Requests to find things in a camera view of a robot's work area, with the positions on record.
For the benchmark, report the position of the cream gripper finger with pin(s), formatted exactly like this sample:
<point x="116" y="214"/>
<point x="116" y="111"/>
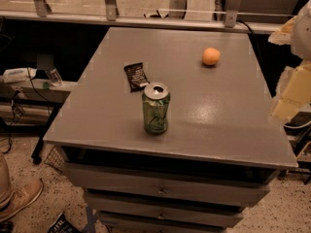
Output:
<point x="293" y="92"/>

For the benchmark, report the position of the orange fruit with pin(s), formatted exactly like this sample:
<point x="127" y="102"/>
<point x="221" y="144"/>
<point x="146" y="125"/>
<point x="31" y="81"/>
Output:
<point x="211" y="56"/>

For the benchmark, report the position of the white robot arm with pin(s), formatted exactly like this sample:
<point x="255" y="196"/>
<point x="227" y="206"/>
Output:
<point x="296" y="33"/>

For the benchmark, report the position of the black rxbar chocolate wrapper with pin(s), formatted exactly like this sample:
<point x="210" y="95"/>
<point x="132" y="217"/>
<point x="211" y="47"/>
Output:
<point x="136" y="76"/>

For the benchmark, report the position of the grey drawer cabinet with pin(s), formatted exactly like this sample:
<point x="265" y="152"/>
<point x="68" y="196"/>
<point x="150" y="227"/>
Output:
<point x="218" y="155"/>

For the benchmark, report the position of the green soda can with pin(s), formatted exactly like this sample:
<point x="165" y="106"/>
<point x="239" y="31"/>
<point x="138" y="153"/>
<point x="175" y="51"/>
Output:
<point x="155" y="101"/>

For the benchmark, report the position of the clear plastic water bottle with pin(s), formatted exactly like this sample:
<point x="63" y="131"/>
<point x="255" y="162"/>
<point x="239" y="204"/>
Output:
<point x="54" y="77"/>

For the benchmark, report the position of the low side bench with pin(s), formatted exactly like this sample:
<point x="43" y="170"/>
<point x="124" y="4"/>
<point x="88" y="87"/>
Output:
<point x="33" y="107"/>

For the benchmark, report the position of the black snack bag on floor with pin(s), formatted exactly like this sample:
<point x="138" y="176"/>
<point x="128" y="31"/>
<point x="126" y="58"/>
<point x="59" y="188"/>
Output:
<point x="62" y="225"/>

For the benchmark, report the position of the white wipes packet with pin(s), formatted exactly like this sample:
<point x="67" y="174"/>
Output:
<point x="18" y="75"/>

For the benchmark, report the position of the tan shoe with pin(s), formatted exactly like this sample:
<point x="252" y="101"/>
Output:
<point x="20" y="198"/>

